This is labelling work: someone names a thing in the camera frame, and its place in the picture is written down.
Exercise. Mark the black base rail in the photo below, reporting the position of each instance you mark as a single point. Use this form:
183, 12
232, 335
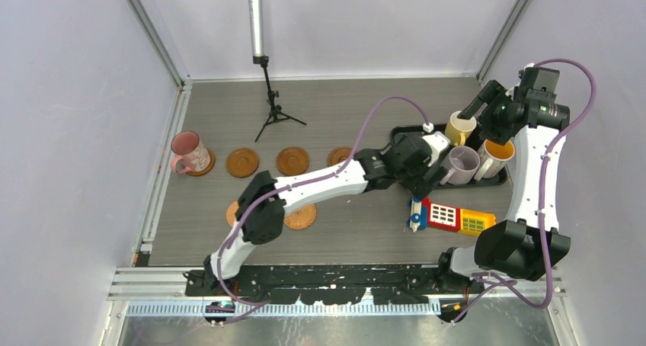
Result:
332, 284

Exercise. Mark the toy block train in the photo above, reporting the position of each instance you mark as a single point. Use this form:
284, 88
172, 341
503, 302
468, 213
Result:
425, 214

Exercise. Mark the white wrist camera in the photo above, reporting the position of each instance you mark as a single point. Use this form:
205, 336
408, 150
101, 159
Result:
437, 142
511, 91

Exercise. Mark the white mug orange inside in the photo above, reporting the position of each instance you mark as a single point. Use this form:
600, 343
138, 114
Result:
493, 158

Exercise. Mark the silver microphone on tripod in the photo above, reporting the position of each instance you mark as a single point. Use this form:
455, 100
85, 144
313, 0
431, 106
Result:
260, 58

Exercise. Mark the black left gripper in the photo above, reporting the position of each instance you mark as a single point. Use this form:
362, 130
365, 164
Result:
419, 186

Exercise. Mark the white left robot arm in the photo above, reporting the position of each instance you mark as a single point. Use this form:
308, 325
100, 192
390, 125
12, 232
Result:
267, 201

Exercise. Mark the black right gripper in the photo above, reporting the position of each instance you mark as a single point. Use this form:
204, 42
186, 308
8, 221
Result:
491, 94

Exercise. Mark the lilac mug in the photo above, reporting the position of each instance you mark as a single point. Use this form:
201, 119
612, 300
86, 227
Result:
461, 164

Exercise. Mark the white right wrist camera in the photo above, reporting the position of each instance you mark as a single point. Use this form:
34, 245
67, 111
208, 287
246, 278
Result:
511, 91

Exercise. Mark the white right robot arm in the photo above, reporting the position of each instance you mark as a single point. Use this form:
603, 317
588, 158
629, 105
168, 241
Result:
527, 242

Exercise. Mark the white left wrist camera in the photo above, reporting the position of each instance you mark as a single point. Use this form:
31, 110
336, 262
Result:
437, 142

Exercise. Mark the woven rattan round coaster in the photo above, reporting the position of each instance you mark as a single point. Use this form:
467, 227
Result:
301, 218

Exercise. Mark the pink floral mug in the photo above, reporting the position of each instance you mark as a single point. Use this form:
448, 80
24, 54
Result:
186, 146

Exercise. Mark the dark wooden round coaster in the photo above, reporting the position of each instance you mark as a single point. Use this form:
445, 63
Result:
292, 161

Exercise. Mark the brown wooden coaster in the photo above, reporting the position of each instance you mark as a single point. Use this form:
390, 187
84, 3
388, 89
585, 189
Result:
242, 163
338, 155
204, 164

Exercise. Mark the yellow mug white inside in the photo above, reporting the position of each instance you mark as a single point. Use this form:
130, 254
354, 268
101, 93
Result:
458, 130

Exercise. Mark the smooth orange round coaster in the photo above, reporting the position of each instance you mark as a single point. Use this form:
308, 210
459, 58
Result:
230, 214

